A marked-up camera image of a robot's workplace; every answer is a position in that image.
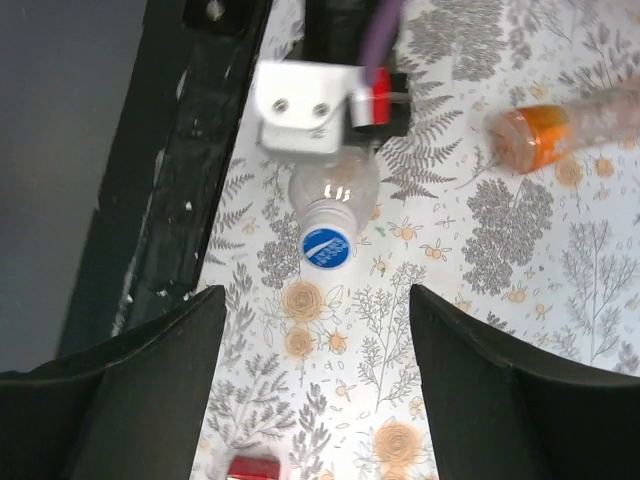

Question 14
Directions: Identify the blue white bottle cap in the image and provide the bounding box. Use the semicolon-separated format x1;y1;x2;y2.
301;227;354;270

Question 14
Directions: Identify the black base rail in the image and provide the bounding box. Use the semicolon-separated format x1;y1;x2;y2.
58;1;272;356

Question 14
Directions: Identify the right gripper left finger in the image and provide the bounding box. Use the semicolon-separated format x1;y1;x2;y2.
1;286;226;479

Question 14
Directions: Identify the red white toothpaste box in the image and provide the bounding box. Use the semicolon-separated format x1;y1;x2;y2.
226;455;281;480

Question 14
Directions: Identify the orange soda bottle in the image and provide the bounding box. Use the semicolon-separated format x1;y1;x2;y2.
490;77;639;174

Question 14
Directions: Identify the clear bottle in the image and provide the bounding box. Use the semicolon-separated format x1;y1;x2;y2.
288;147;380;234

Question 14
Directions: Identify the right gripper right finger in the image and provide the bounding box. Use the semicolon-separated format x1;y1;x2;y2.
409;285;639;480

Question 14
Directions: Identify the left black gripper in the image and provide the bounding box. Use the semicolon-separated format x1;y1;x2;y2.
302;1;410;145

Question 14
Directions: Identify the floral table mat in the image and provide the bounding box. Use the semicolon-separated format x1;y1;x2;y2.
192;1;639;479

